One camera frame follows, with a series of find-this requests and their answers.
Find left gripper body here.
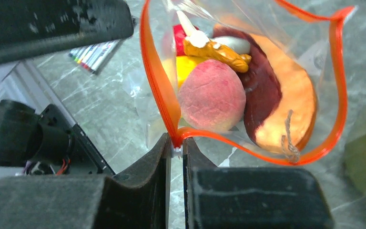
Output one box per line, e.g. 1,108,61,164
0,0,134,64

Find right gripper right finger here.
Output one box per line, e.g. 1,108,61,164
183,138,334,229

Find colored marker pack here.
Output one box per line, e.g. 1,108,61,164
68,40,125,74

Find clear zip top bag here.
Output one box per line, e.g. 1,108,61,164
136,0,356,166

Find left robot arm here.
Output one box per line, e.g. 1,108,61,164
0,0,134,166

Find golden croissant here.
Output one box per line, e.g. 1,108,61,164
183,39,252,73

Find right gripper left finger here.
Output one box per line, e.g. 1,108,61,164
0,134,171,229

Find papaya slice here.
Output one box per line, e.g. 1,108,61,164
213,25,317,158

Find pink peach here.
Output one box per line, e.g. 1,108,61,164
178,60,246,132

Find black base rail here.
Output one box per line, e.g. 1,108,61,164
41,104,115,176

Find yellow bell pepper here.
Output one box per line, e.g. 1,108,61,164
161,56,207,90

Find red pomegranate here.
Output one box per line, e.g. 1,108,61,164
173,24,186,56

